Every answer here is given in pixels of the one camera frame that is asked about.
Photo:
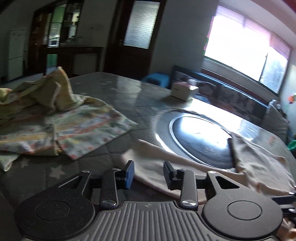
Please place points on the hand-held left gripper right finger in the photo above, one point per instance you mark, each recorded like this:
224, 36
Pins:
170, 176

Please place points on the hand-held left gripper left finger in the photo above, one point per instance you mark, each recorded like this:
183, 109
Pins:
129, 176

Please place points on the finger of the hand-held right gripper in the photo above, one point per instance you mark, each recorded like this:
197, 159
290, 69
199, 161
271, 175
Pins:
289, 201

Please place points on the cream garment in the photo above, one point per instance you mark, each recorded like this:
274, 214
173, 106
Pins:
256, 162

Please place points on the round black induction cooker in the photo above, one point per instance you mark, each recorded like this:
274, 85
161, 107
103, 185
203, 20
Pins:
201, 141

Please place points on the green plastic bowl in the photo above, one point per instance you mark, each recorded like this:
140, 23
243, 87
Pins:
292, 145

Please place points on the floral printed cloth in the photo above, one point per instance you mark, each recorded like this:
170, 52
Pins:
69, 125

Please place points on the grey pillow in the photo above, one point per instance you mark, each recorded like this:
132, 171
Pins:
276, 120

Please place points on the white tissue box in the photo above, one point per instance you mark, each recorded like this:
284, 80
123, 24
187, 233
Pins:
181, 90

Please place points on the blue plastic stool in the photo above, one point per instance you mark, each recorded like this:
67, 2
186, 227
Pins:
157, 79

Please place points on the blue sofa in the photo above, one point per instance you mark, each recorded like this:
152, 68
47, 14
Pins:
231, 92

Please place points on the colourful pinwheel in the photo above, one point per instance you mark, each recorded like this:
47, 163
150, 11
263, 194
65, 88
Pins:
292, 97

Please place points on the dark wooden cabinet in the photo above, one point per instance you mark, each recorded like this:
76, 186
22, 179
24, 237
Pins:
87, 60

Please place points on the dark wooden door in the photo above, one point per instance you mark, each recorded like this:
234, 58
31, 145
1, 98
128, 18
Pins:
115, 46

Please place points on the window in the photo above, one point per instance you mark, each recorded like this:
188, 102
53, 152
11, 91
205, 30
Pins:
238, 46

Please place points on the white refrigerator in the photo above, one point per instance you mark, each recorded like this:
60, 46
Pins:
16, 53

